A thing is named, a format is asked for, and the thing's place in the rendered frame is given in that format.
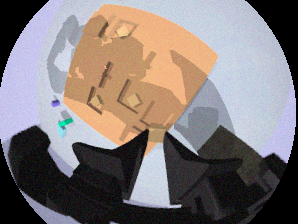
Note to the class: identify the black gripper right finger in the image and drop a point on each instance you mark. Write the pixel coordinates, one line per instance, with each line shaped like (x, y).
(186, 170)

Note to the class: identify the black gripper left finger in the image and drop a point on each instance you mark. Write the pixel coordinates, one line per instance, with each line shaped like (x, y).
(124, 162)

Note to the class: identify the small green block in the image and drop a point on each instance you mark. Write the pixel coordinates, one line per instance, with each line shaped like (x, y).
(66, 122)

